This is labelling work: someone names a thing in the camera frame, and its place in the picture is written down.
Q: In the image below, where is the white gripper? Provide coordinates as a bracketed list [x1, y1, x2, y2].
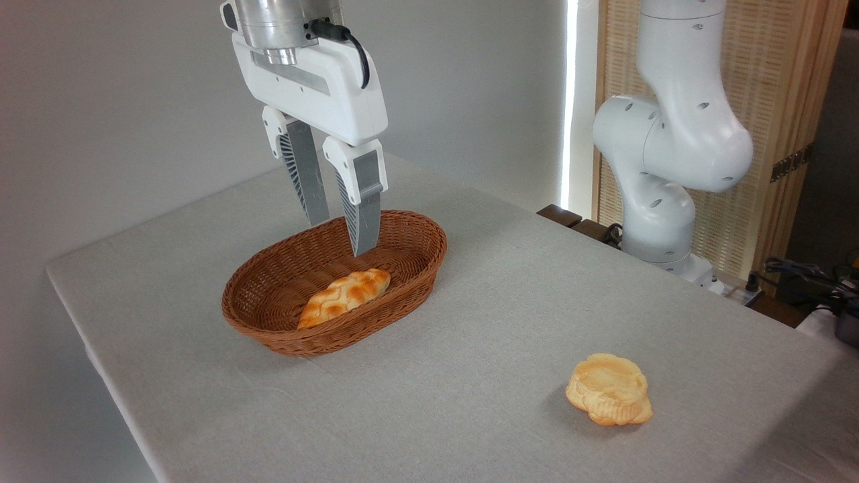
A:
[232, 32, 389, 258]

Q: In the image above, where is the round pale bread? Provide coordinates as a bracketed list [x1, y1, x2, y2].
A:
[565, 354, 653, 427]

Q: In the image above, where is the dark wooden block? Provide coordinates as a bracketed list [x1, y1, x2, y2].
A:
[570, 219, 621, 248]
[537, 205, 583, 229]

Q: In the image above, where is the wooden bamboo screen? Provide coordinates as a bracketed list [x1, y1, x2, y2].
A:
[592, 0, 850, 282]

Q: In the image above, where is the long braided bread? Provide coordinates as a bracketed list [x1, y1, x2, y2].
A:
[297, 268, 391, 329]

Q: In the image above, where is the brown wicker oval basket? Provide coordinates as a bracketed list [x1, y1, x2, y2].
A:
[221, 209, 448, 358]

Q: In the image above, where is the white power strip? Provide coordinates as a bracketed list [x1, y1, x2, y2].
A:
[710, 274, 764, 307]

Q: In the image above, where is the black cable bundle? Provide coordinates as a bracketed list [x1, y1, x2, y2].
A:
[746, 255, 859, 316]

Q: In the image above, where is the grey tablecloth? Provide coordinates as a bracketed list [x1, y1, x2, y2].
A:
[46, 151, 859, 483]

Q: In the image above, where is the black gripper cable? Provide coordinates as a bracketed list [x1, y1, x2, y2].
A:
[309, 19, 371, 90]

